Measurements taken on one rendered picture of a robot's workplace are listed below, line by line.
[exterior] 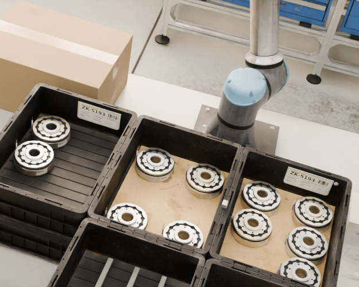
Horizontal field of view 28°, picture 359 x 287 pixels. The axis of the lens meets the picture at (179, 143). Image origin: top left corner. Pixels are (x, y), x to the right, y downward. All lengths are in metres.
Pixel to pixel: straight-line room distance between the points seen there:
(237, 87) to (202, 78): 1.60
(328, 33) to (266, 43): 1.55
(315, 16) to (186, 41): 0.72
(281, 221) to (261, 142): 0.41
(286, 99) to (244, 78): 1.59
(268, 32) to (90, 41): 0.55
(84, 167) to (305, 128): 0.82
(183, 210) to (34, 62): 0.64
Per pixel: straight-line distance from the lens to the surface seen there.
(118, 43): 2.25
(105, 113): 1.98
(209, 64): 3.75
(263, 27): 2.11
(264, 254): 1.82
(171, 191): 1.90
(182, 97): 2.40
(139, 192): 1.89
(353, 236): 2.08
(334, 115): 3.66
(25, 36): 2.25
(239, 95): 2.05
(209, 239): 1.68
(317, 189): 1.97
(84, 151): 1.98
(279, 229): 1.89
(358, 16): 3.63
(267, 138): 2.26
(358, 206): 2.09
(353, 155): 2.38
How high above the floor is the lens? 2.22
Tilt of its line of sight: 43 degrees down
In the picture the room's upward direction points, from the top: 12 degrees clockwise
